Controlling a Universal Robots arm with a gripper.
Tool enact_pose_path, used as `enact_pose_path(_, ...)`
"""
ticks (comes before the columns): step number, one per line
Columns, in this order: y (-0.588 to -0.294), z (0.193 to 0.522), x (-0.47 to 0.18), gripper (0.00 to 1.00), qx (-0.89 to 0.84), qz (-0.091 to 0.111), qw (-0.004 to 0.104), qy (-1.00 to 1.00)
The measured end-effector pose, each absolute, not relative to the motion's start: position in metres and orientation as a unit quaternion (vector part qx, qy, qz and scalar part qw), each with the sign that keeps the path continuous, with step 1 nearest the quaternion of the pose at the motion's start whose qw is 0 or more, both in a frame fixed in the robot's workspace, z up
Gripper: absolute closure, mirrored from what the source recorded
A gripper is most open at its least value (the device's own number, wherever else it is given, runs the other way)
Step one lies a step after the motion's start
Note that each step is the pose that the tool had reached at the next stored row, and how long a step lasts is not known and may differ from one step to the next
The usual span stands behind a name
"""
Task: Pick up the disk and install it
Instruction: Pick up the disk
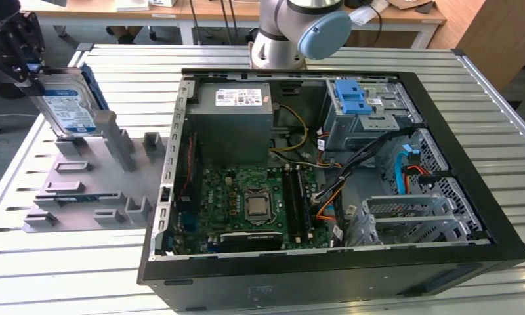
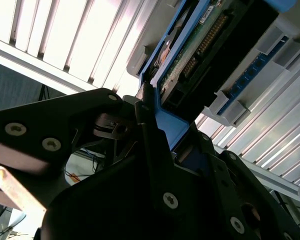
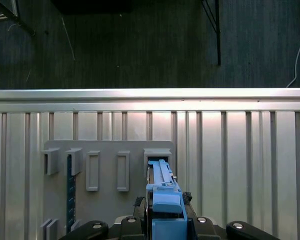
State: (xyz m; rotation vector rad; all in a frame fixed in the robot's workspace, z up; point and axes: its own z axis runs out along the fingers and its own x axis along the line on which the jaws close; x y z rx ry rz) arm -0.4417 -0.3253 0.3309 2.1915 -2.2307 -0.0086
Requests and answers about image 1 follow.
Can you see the hard disk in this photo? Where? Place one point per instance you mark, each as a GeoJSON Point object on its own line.
{"type": "Point", "coordinates": [67, 108]}

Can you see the white box blue print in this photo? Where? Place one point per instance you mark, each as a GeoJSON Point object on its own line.
{"type": "Point", "coordinates": [162, 2]}

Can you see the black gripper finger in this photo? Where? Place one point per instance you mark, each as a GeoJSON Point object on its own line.
{"type": "Point", "coordinates": [27, 33]}
{"type": "Point", "coordinates": [7, 67]}

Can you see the grey power supply unit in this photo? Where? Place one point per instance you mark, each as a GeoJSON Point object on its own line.
{"type": "Point", "coordinates": [229, 138]}

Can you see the black waste bin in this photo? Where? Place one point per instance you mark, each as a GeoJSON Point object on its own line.
{"type": "Point", "coordinates": [7, 93]}

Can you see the black PC case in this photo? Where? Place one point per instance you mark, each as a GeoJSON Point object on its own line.
{"type": "Point", "coordinates": [331, 285]}

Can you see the green motherboard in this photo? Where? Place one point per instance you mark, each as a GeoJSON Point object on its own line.
{"type": "Point", "coordinates": [262, 177]}

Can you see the grey parts rack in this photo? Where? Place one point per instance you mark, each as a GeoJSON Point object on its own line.
{"type": "Point", "coordinates": [95, 177]}

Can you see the black RAM slot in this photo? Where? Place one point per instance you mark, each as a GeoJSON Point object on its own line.
{"type": "Point", "coordinates": [290, 203]}

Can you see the silver optical drive cage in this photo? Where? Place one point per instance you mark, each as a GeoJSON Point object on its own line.
{"type": "Point", "coordinates": [345, 131]}

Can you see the brown cardboard piece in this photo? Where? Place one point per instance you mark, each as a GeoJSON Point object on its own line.
{"type": "Point", "coordinates": [409, 4]}

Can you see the black graphics card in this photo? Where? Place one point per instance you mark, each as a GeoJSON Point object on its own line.
{"type": "Point", "coordinates": [250, 241]}

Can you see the black CPU socket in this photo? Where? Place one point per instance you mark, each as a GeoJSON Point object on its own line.
{"type": "Point", "coordinates": [257, 191]}

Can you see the person legs under desk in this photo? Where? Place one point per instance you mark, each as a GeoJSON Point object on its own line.
{"type": "Point", "coordinates": [123, 33]}

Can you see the silver CPU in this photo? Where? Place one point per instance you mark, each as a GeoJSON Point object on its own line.
{"type": "Point", "coordinates": [257, 206]}

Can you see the wooden cabinet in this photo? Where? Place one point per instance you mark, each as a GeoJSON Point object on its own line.
{"type": "Point", "coordinates": [498, 39]}

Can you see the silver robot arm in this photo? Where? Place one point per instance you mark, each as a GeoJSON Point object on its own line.
{"type": "Point", "coordinates": [275, 49]}

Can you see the silver disk bay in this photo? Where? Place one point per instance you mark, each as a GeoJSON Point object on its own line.
{"type": "Point", "coordinates": [415, 220]}

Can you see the wooden desk white frame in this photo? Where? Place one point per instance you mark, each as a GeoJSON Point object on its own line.
{"type": "Point", "coordinates": [178, 11]}

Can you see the blue plastic drive latch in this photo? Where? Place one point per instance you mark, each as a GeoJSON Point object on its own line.
{"type": "Point", "coordinates": [351, 98]}

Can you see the blue RAM stick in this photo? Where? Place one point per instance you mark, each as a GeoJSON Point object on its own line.
{"type": "Point", "coordinates": [75, 199]}

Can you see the white book stack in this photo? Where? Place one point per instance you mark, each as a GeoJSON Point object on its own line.
{"type": "Point", "coordinates": [133, 5]}

